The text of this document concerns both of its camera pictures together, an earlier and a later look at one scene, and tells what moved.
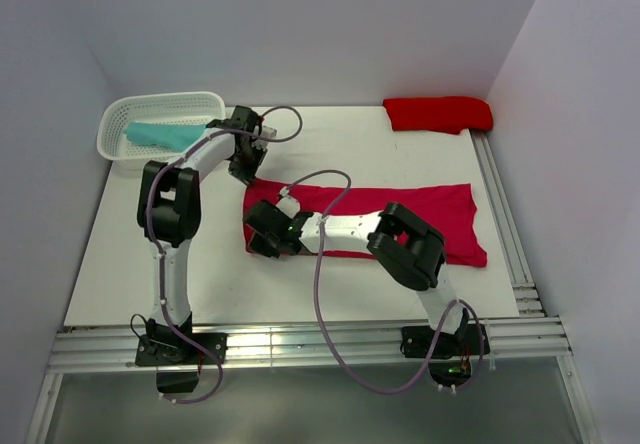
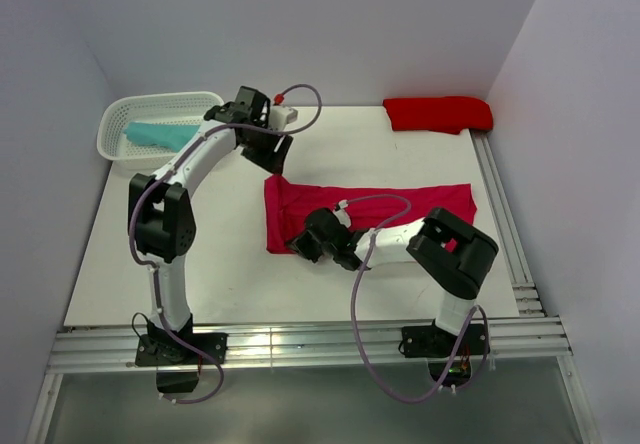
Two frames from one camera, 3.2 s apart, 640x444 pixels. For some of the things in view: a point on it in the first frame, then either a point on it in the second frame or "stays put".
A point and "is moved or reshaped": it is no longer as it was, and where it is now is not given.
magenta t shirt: (448, 208) is moved or reshaped
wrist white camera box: (288, 204) → (341, 215)
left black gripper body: (245, 165) → (261, 149)
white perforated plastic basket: (129, 154) stays put
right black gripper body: (266, 245) → (311, 248)
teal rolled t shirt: (170, 136) stays put
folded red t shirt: (439, 114) stays put
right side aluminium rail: (522, 280) stays put
